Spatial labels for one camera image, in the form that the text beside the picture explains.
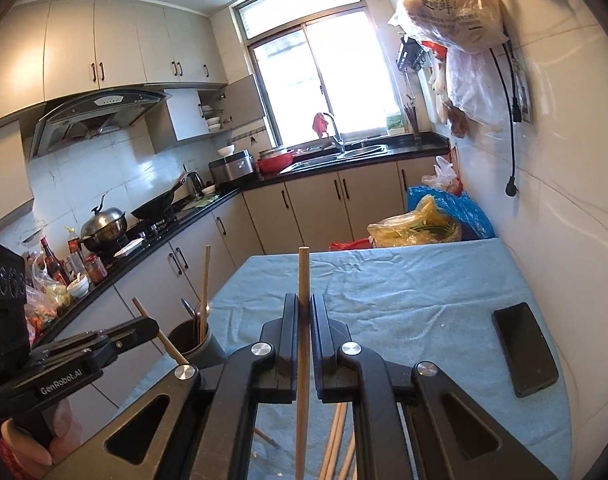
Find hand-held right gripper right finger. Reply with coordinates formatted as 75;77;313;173
310;292;560;480

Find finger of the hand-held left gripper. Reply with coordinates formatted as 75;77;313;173
31;316;161;366

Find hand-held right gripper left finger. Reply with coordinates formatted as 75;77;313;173
44;294;301;480

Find light wooden chopstick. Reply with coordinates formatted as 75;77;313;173
131;297;280;447
295;246;311;480
197;245;212;347

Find dark perforated utensil holder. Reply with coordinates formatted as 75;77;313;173
167;305;230;368

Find bunch of wooden chopsticks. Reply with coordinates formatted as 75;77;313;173
318;402;357;480

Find person's left hand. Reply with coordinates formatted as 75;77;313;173
0;400;84;467

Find red chili sauce jar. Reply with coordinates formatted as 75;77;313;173
84;254;109;283

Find plastic bag of vegetables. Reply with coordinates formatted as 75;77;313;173
24;260;75;333

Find yellow capped sauce bottle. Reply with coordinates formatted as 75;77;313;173
66;227;85;271

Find dark sauce bottle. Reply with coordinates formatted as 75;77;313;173
40;236;70;286

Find steel wok with lid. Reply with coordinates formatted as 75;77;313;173
79;194;129;253

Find gas stove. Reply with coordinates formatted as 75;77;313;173
114;207;195;256

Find black frying pan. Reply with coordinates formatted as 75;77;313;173
130;170;187;221

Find yellow plastic bag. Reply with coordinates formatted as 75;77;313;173
366;195;462;248

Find beige base cabinets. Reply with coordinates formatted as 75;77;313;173
49;155;455;411

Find steel kettle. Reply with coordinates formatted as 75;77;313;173
184;171;206;198

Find black kitchen countertop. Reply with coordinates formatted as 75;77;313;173
29;132;450;346

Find red basin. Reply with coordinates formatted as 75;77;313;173
256;149;295;176

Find black rice cooker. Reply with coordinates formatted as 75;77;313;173
208;150;257;186

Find black smartphone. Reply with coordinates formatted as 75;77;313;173
491;302;560;398

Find blue plastic bag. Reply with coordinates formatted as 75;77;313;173
408;185;495;241

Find steel kitchen sink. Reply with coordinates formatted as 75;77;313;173
281;144;389;173

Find white pink plastic bag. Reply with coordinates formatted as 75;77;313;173
421;156;460;193

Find metal sink faucet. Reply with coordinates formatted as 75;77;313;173
321;112;346;155

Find grey range hood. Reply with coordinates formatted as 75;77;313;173
30;89;172;160

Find open cabinet with dishes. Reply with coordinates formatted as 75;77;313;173
146;74;262;155

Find holder with dark chopsticks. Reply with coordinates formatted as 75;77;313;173
403;102;422;142

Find kitchen window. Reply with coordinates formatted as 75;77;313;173
229;0;402;146

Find clear hanging plastic bag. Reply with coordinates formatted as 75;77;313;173
446;47;515;128

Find printed hanging plastic bag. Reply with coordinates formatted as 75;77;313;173
388;0;510;56

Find black power cord with plug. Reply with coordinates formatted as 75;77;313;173
489;45;522;198

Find beige wall cabinets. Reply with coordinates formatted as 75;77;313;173
0;0;230;131

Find black wall rack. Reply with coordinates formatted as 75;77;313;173
395;35;447;68

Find wall socket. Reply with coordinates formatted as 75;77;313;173
511;57;535;123

